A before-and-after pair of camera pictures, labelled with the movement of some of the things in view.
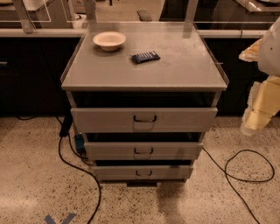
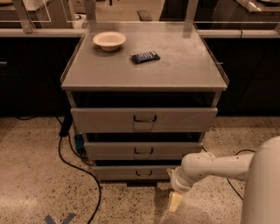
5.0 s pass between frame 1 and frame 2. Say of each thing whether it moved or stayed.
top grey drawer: stayed
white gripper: moved
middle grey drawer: stayed
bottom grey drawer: stayed
